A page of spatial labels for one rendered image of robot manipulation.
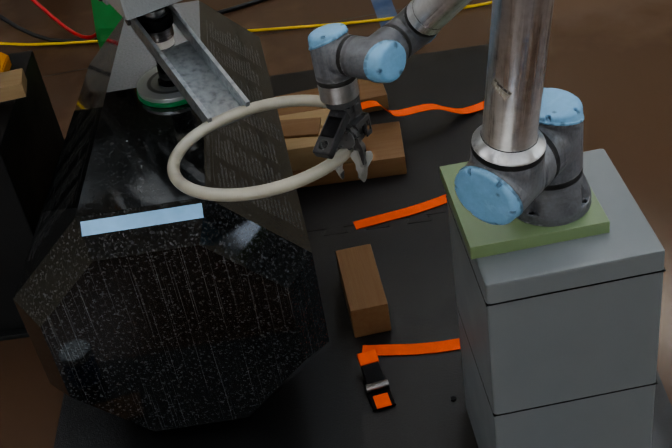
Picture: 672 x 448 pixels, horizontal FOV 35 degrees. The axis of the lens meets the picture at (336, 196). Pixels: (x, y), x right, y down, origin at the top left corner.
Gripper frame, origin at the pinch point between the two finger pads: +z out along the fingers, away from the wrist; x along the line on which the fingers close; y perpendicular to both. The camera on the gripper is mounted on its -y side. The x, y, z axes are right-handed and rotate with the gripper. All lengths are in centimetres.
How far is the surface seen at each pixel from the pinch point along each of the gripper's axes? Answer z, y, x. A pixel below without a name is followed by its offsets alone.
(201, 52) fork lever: -14, 28, 61
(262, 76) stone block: 16, 70, 78
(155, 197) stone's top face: 7, -12, 53
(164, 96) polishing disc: -1, 25, 77
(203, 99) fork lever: -8, 15, 53
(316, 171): -7.9, -10.6, 1.3
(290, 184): -7.4, -16.3, 4.9
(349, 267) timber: 73, 52, 46
